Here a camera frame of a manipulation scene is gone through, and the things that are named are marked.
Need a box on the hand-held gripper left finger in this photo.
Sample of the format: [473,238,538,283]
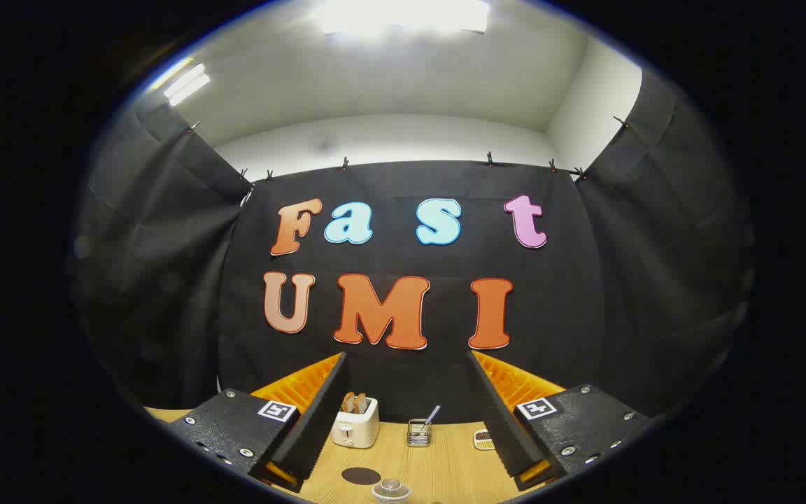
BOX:
[167,352,349,493]

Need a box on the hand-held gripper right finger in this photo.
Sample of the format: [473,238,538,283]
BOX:
[466,349,657,492]

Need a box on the clear juice bottle white label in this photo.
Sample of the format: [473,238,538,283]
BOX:
[373,479,411,504]

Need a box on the white toaster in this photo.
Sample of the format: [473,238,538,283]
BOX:
[332,397,380,449]

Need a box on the wooden table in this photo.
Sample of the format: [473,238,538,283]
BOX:
[144,406,551,504]

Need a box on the black backdrop cloth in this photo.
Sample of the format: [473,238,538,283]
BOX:
[71,66,754,424]

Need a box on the fluorescent tube light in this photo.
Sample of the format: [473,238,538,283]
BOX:
[164,63,211,107]

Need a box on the ceiling light panel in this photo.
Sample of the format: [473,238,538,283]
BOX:
[316,0,491,36]

